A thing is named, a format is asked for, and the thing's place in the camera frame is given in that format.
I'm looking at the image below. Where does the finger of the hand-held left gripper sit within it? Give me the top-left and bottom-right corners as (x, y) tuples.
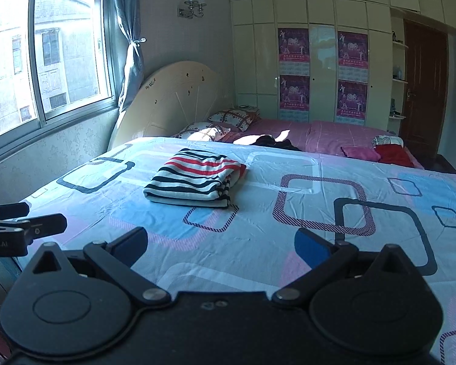
(21, 214), (68, 239)
(0, 202), (31, 221)

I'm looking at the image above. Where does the brown wooden door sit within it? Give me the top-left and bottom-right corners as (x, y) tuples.
(398, 20), (450, 160)

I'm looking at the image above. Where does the striped knit sweater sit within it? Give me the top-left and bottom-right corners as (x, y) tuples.
(143, 151), (249, 209)

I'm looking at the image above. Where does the cream wardrobe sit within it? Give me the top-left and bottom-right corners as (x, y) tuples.
(227, 0), (456, 131)

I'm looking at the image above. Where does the white dotted pillow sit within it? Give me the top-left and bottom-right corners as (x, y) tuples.
(170, 122), (232, 142)

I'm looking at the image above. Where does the red cloth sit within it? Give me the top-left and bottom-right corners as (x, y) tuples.
(375, 144), (416, 168)

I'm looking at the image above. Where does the wall lamp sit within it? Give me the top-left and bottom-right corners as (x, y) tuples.
(177, 0), (207, 19)

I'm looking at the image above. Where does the white corner shelf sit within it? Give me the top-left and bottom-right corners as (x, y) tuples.
(387, 30), (410, 130)

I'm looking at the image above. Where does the pink bed sheet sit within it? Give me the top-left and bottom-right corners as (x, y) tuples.
(216, 118), (426, 170)

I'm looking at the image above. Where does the small striped cloth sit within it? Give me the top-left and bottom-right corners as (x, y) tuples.
(371, 135), (404, 148)

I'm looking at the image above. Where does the purple wall poster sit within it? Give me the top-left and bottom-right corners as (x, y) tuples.
(278, 28), (311, 76)
(336, 79), (368, 126)
(337, 31), (368, 81)
(279, 75), (311, 123)

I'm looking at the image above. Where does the pink folded cloth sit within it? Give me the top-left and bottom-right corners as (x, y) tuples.
(341, 145), (381, 162)

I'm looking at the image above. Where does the window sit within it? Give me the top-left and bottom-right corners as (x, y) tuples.
(0, 0), (117, 153)

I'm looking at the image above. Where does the dark cloth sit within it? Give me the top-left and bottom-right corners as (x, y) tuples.
(254, 134), (302, 151)

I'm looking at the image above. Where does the blue patterned bed blanket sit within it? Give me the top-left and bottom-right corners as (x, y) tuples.
(17, 136), (456, 365)

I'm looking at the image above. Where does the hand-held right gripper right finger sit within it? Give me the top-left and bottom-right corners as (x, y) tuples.
(271, 228), (417, 305)

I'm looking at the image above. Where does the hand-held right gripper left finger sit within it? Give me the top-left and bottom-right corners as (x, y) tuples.
(30, 227), (172, 305)

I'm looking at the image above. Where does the cream wooden headboard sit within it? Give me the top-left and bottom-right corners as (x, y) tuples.
(107, 60), (229, 150)

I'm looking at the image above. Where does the grey curtain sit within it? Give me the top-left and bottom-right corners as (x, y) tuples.
(113, 0), (147, 112)

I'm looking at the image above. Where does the checked pillow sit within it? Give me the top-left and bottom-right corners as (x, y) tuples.
(208, 109), (261, 132)

